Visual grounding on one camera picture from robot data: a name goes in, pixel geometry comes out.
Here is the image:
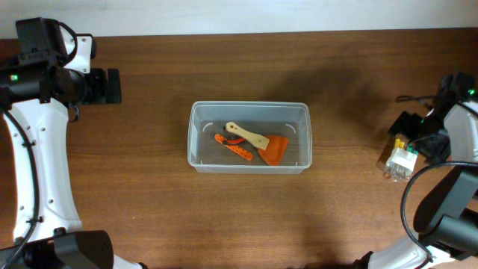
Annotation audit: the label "clear case of screwdriver bits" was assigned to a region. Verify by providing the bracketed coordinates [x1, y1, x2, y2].
[384, 138, 418, 182]

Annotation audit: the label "clear plastic container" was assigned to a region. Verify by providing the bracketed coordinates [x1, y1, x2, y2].
[187, 101, 313, 174]

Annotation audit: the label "orange scraper wooden handle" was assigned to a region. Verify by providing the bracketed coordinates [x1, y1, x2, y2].
[224, 122, 289, 166]

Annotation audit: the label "orange handled pliers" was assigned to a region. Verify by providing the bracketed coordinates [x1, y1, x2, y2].
[222, 134, 246, 146]

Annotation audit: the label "orange socket holder strip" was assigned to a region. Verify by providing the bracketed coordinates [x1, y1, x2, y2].
[214, 134, 253, 161]

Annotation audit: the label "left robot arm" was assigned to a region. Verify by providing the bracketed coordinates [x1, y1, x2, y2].
[1, 17, 134, 268]

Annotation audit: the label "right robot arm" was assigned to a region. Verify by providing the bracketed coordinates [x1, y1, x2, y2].
[352, 72, 477, 269]

